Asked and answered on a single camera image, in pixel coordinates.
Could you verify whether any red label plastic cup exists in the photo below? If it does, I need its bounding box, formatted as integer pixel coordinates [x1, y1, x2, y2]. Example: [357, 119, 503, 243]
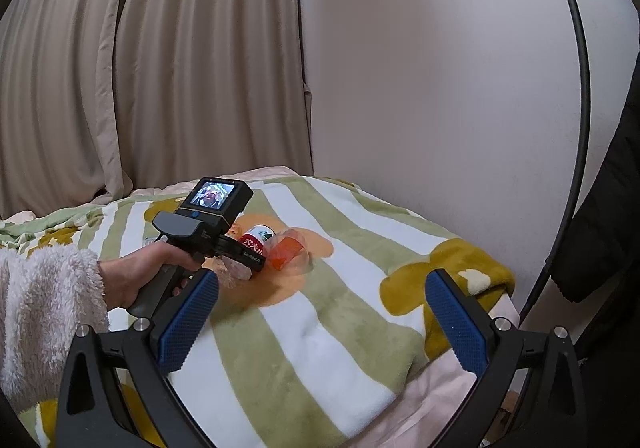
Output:
[239, 224, 274, 260]

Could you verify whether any white fluffy sleeve forearm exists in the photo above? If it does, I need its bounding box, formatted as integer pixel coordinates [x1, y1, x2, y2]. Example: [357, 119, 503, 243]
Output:
[1, 246, 108, 413]

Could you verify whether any orange label plastic cup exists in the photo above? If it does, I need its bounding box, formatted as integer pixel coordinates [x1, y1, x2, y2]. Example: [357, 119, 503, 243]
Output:
[212, 255, 253, 289]

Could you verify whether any clear orange plastic cup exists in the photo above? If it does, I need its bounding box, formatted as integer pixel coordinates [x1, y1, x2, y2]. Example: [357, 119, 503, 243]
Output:
[265, 228, 310, 275]

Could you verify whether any left hand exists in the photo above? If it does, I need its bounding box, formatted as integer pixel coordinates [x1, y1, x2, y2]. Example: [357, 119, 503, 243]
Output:
[98, 241, 203, 311]

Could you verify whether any pink bed sheet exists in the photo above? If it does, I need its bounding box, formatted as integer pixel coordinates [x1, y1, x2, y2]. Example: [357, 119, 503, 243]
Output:
[1, 167, 516, 447]

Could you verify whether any black clothing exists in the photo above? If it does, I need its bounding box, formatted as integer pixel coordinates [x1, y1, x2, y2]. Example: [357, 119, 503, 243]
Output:
[552, 0, 640, 304]

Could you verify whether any striped floral blanket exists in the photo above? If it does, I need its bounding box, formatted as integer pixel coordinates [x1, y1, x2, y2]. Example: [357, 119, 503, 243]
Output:
[0, 175, 516, 448]

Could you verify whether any beige curtain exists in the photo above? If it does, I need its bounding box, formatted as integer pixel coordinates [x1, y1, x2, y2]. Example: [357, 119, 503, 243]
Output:
[1, 0, 312, 216]

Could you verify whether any black camera with screen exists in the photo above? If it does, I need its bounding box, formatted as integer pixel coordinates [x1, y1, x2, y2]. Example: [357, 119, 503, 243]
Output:
[176, 177, 254, 235]

